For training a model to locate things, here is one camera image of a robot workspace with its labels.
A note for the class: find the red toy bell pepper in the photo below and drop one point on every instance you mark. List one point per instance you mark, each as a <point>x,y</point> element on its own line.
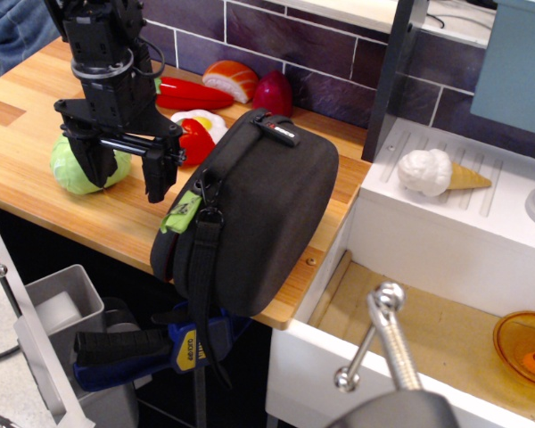
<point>196,141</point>

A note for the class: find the grey plastic bin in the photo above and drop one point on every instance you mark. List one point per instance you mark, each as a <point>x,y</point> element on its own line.
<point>67,303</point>

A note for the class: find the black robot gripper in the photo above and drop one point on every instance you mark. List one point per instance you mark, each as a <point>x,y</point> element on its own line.
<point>118,112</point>

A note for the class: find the orange plastic bowl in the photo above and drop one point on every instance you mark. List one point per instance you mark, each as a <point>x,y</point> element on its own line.
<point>514,342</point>

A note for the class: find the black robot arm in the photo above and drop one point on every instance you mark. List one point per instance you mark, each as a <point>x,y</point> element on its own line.
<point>103,34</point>

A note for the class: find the dark grey shelf post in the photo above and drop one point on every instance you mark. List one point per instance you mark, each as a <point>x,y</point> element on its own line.
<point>408,21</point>

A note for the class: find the red toy onion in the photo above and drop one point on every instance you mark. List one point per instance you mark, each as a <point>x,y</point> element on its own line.
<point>274,93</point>

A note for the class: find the toy ice cream cone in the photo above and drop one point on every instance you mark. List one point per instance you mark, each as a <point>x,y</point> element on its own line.
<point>432,173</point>

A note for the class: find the white toy sink unit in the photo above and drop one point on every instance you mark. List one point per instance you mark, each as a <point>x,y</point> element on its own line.
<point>465,259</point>

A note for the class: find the toy fried egg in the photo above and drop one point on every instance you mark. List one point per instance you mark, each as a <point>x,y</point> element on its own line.
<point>213,123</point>

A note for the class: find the green tape zipper pull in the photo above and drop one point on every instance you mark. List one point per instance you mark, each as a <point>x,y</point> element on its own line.
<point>181,214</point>

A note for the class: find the person in blue jeans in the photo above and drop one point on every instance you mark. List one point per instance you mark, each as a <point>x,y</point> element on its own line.
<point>26,26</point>

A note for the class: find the toy salmon sushi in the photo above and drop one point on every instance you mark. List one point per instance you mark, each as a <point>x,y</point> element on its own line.
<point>233,78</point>

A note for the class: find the red toy chili pepper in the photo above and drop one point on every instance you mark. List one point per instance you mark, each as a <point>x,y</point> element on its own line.
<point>179,94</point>

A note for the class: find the light blue cabinet door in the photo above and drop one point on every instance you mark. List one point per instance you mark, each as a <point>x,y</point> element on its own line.
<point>505,91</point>

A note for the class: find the green toy cabbage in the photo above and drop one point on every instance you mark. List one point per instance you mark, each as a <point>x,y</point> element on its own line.
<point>70,176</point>

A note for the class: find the black zipper case bag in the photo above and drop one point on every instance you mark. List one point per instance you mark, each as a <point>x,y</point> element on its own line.
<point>264,188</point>

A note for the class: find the blue black bar clamp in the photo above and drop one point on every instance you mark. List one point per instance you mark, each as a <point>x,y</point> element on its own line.
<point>106,360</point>

